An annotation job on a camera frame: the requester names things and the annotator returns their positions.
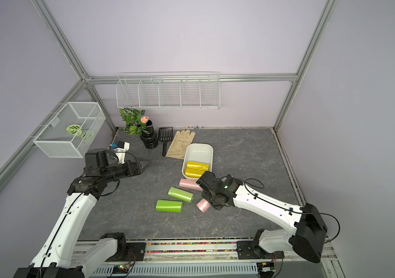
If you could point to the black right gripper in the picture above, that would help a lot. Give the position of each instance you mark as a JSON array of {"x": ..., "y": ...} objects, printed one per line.
[{"x": 216, "y": 206}]

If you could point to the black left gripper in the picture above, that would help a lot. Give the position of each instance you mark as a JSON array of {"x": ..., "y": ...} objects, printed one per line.
[{"x": 130, "y": 171}]

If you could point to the pink trash bag roll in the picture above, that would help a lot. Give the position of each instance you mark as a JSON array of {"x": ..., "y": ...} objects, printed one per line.
[
  {"x": 203, "y": 205},
  {"x": 190, "y": 185}
]

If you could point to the yellow trash bag roll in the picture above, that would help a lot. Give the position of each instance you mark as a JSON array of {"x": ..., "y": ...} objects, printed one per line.
[
  {"x": 193, "y": 173},
  {"x": 198, "y": 166}
]

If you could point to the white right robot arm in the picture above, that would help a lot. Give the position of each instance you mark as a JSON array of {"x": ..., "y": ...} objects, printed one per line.
[{"x": 303, "y": 229}]

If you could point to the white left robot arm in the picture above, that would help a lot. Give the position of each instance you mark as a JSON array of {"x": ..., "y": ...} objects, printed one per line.
[{"x": 54, "y": 260}]

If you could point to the green trash bag roll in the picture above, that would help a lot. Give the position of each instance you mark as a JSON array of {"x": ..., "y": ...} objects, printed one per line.
[
  {"x": 181, "y": 194},
  {"x": 169, "y": 206}
]

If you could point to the white plastic storage box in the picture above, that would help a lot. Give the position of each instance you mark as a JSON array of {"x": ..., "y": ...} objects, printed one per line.
[{"x": 199, "y": 153}]

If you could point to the black ceramic plant pot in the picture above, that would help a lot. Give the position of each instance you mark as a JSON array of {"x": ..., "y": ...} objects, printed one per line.
[{"x": 149, "y": 136}]

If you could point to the black slotted plastic scoop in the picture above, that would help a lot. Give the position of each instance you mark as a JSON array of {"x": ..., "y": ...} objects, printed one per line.
[{"x": 165, "y": 134}]

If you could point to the green artificial plant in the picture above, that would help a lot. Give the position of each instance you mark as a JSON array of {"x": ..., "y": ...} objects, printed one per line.
[{"x": 134, "y": 123}]

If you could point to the cream fabric glove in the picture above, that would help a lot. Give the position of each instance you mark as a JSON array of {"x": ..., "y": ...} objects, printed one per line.
[{"x": 180, "y": 143}]

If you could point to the green leaf in basket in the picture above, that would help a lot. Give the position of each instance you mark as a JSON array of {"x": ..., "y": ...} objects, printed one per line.
[{"x": 75, "y": 130}]

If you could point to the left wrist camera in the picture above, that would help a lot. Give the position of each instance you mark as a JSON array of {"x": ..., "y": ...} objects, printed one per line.
[{"x": 120, "y": 149}]

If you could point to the white wire cube basket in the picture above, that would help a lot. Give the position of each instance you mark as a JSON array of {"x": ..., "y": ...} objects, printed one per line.
[{"x": 55, "y": 142}]

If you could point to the front aluminium rail base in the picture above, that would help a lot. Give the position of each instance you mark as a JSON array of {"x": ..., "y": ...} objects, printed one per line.
[{"x": 215, "y": 257}]

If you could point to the white wire wall shelf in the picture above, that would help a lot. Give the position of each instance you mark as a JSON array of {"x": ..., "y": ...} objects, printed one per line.
[{"x": 168, "y": 91}]

